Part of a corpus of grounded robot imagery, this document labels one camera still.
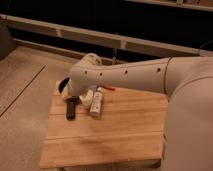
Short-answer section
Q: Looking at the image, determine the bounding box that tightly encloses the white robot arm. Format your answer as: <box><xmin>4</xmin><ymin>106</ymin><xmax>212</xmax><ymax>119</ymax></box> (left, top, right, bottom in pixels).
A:
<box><xmin>70</xmin><ymin>55</ymin><xmax>213</xmax><ymax>171</ymax></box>

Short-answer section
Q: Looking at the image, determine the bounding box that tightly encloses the white tube bottle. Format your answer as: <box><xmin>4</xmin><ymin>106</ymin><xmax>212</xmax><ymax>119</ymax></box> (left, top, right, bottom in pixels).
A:
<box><xmin>90</xmin><ymin>88</ymin><xmax>103</xmax><ymax>117</ymax></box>

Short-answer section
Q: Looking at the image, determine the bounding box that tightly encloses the orange carrot toy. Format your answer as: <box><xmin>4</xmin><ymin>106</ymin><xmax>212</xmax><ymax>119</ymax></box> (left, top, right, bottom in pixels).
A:
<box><xmin>100</xmin><ymin>85</ymin><xmax>115</xmax><ymax>91</ymax></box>

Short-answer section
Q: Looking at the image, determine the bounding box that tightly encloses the wooden board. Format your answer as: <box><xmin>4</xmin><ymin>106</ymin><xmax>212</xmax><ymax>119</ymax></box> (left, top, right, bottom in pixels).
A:
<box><xmin>40</xmin><ymin>88</ymin><xmax>167</xmax><ymax>168</ymax></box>

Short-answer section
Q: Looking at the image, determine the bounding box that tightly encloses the grey metal rail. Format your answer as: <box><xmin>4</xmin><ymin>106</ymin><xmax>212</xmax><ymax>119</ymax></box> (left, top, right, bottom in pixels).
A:
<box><xmin>0</xmin><ymin>13</ymin><xmax>213</xmax><ymax>57</ymax></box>

